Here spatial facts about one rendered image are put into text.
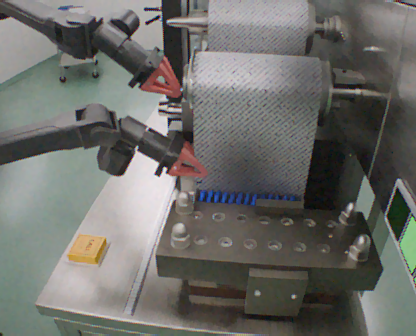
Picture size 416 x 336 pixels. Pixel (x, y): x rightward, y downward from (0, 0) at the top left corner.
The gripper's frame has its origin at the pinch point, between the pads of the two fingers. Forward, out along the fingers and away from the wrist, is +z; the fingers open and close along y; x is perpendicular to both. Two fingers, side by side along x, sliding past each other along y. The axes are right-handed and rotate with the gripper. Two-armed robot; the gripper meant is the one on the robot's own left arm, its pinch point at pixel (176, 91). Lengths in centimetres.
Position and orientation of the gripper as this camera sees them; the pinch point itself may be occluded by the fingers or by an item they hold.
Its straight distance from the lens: 72.7
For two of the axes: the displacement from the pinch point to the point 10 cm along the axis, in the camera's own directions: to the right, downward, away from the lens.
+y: -0.7, 6.0, -8.0
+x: 6.5, -5.8, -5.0
